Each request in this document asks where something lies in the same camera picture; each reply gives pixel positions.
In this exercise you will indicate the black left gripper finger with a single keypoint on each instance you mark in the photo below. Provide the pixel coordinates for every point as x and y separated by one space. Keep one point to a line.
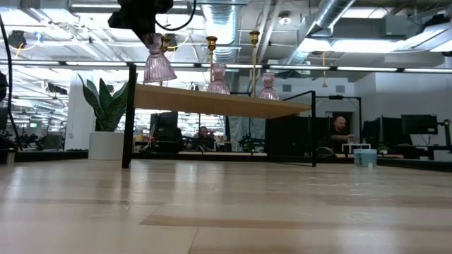
141 35

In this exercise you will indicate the brass candlestick holder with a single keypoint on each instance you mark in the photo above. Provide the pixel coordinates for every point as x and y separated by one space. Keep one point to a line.
166 42
212 42
254 37

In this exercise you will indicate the pink ribbed glass candle holder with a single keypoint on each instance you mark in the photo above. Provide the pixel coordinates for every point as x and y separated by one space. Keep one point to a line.
269 92
159 68
218 86

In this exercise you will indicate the teal jar candle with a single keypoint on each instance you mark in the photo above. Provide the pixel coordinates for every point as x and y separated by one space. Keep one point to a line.
365 157

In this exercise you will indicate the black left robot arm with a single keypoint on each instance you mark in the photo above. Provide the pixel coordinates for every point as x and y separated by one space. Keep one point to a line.
2 86

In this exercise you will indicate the black hanging speaker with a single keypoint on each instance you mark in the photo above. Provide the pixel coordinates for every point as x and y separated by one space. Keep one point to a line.
174 39

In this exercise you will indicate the linear ceiling light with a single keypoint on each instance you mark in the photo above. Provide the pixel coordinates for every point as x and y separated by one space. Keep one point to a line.
423 70
303 67
30 62
367 68
95 63

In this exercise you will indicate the green snake plant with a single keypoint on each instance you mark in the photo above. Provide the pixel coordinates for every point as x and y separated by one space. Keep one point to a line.
106 109

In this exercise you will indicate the black monitor back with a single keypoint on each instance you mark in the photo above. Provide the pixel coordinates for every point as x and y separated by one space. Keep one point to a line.
166 125

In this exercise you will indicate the wooden shelf with black legs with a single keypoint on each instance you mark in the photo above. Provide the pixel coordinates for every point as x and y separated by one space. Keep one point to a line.
212 104

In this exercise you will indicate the white round planter pot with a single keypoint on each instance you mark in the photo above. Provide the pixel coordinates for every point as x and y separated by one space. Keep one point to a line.
106 146

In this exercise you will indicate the person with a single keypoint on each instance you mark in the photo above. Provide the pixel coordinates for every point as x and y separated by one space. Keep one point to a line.
339 135
203 137

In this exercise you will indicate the black ceiling device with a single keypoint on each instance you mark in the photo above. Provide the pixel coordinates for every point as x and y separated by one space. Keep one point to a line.
16 39

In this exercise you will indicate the round ceiling sensor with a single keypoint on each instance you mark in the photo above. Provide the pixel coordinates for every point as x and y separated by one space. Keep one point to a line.
284 19

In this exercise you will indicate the small grey cylinder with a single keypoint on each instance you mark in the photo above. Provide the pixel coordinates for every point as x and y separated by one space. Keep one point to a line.
10 157

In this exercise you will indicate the black partition panel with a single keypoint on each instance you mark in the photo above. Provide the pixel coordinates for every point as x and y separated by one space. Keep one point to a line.
289 137

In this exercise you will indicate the small white rack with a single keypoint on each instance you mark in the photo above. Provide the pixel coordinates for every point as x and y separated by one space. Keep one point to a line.
355 145

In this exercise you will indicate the black desk monitor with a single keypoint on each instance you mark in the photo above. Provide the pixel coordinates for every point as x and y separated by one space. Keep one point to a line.
370 131
419 124

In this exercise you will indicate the black aluminium rig frame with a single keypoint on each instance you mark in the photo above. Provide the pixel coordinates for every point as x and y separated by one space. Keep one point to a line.
46 156

